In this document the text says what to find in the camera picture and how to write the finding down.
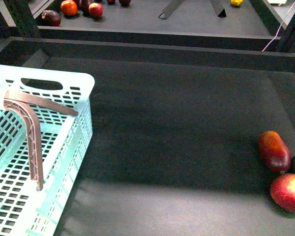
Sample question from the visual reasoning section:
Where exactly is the brown flat right gripper finger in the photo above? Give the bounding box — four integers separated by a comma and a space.
4, 90, 78, 116

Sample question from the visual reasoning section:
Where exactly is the brown lattice left gripper finger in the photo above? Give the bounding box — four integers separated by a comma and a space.
0, 98, 44, 191

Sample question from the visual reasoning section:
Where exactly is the light blue plastic basket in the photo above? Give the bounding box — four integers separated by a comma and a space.
0, 65, 94, 236

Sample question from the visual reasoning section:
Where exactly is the red yellow apple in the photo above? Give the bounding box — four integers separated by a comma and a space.
270, 173, 295, 212

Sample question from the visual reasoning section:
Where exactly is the red apple on shelf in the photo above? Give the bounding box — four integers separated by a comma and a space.
88, 2, 103, 18

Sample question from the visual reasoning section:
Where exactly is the white zip tie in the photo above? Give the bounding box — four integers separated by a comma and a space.
0, 89, 8, 111

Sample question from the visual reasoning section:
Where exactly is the dark purple fruit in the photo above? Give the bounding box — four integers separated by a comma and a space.
41, 10, 61, 27

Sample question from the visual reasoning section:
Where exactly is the orange red fruit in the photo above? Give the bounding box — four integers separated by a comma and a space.
60, 0, 78, 17

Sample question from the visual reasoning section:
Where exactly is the dark maroon fruit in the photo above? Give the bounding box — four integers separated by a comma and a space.
77, 0, 95, 15

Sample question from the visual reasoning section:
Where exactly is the dark plum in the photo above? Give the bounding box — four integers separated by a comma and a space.
107, 0, 116, 5
118, 0, 131, 7

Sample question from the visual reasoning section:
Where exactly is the dark plum right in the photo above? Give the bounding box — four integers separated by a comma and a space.
118, 0, 131, 7

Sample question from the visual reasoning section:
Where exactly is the yellow lemon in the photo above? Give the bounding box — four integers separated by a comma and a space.
231, 0, 243, 7

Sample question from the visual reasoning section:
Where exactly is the red mango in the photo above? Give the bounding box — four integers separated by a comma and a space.
258, 131, 292, 173

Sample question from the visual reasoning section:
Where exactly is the left metal shelf bracket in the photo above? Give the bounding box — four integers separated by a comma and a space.
158, 0, 184, 20

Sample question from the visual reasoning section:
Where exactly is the metal shelf bracket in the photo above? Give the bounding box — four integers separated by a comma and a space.
158, 0, 184, 20
210, 0, 227, 18

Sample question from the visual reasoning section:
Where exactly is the right metal shelf bracket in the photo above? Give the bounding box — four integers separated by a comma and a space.
210, 0, 227, 18

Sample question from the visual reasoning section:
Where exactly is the pink cable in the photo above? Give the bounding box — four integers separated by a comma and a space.
262, 0, 295, 52

